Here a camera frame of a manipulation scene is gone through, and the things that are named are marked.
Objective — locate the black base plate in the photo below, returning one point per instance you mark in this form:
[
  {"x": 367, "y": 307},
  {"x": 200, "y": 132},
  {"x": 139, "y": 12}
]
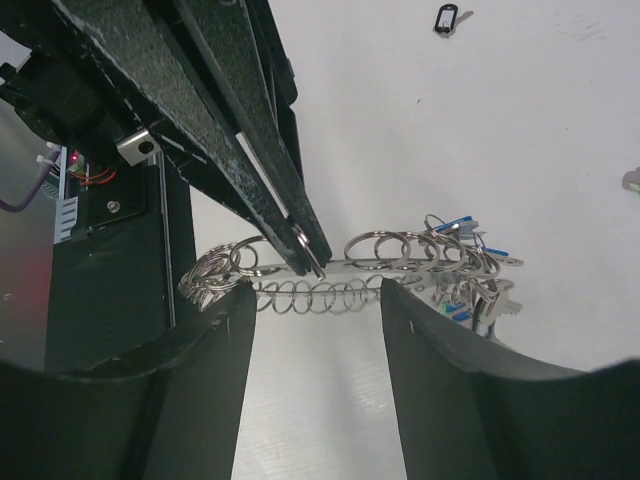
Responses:
[{"x": 114, "y": 283}]

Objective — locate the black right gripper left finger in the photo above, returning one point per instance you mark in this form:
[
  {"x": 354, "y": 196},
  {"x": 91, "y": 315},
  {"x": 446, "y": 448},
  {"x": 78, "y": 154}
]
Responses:
[{"x": 167, "y": 409}]

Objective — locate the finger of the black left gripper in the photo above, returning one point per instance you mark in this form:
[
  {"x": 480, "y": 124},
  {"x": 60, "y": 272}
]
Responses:
[
  {"x": 240, "y": 47},
  {"x": 141, "y": 53}
]

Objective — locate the green tag silver key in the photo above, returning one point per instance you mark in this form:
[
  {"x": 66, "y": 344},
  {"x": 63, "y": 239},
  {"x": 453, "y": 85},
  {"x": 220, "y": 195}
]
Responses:
[{"x": 631, "y": 181}]

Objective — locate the left white cable duct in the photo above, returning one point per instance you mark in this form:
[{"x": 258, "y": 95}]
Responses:
[{"x": 66, "y": 212}]

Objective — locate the blue key tag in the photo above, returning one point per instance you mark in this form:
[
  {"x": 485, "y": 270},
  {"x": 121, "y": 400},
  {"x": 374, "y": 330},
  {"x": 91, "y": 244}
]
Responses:
[
  {"x": 496, "y": 253},
  {"x": 459, "y": 313},
  {"x": 464, "y": 226}
]

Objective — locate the metal disc with key rings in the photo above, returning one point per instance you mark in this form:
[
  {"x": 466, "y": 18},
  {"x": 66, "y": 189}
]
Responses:
[{"x": 445, "y": 269}]

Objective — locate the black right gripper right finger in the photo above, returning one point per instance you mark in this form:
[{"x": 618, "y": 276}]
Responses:
[{"x": 468, "y": 408}]

